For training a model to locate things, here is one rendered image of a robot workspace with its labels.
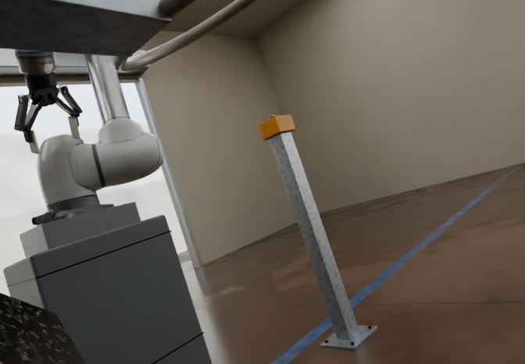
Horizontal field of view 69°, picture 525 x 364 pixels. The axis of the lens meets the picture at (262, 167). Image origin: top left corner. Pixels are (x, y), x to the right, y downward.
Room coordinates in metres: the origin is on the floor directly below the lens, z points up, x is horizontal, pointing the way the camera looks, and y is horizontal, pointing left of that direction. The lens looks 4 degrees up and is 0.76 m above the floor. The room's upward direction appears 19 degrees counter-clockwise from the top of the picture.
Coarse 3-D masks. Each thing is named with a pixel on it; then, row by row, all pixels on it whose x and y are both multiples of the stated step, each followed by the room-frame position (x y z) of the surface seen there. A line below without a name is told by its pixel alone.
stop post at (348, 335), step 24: (288, 120) 1.81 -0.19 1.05; (288, 144) 1.80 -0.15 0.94; (288, 168) 1.79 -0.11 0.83; (288, 192) 1.83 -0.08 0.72; (312, 216) 1.80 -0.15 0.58; (312, 240) 1.79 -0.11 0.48; (312, 264) 1.83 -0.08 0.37; (336, 264) 1.83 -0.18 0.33; (336, 288) 1.79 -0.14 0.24; (336, 312) 1.80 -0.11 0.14; (336, 336) 1.84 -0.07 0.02; (360, 336) 1.78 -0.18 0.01
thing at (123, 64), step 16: (160, 0) 0.56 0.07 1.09; (176, 0) 0.55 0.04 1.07; (192, 0) 0.56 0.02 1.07; (240, 0) 0.96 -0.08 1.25; (256, 0) 0.96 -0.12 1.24; (224, 16) 0.98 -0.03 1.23; (192, 32) 0.97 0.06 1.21; (208, 32) 0.99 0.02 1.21; (160, 48) 0.92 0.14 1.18; (176, 48) 0.95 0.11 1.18; (112, 64) 0.70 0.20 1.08; (128, 64) 0.78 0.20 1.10; (144, 64) 0.87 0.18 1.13
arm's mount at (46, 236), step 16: (112, 208) 1.21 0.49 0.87; (128, 208) 1.24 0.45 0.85; (48, 224) 1.07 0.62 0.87; (64, 224) 1.10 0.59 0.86; (80, 224) 1.13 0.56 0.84; (96, 224) 1.16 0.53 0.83; (112, 224) 1.20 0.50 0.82; (128, 224) 1.23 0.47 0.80; (32, 240) 1.16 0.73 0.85; (48, 240) 1.07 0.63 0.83; (64, 240) 1.09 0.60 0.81
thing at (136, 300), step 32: (160, 224) 1.23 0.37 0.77; (32, 256) 0.98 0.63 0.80; (64, 256) 1.02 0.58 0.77; (96, 256) 1.08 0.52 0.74; (128, 256) 1.14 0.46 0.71; (160, 256) 1.21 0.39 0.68; (32, 288) 1.02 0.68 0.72; (64, 288) 1.01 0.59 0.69; (96, 288) 1.06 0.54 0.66; (128, 288) 1.12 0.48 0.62; (160, 288) 1.19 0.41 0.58; (64, 320) 0.99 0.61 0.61; (96, 320) 1.05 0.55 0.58; (128, 320) 1.10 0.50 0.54; (160, 320) 1.16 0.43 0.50; (192, 320) 1.24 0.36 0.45; (96, 352) 1.03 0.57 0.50; (128, 352) 1.08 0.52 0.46; (160, 352) 1.14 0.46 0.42; (192, 352) 1.21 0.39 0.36
